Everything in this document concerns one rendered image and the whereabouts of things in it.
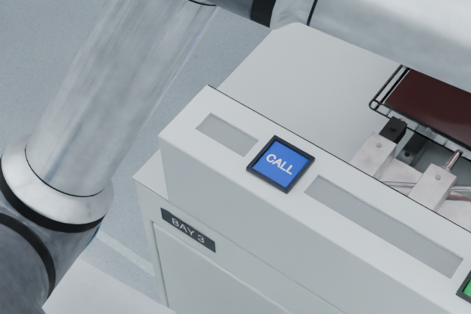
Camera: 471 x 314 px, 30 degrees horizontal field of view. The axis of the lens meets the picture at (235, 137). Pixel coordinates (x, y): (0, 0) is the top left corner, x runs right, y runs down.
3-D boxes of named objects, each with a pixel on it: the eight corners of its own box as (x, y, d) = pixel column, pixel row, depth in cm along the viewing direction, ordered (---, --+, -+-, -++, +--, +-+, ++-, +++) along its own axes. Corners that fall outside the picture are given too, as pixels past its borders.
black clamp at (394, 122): (390, 125, 111) (392, 113, 109) (406, 134, 110) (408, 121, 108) (376, 144, 109) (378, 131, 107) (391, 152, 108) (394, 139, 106)
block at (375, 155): (371, 144, 109) (373, 130, 107) (394, 157, 108) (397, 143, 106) (336, 188, 106) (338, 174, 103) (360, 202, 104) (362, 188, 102)
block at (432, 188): (427, 175, 106) (431, 161, 104) (453, 188, 105) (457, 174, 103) (394, 221, 103) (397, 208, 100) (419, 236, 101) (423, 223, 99)
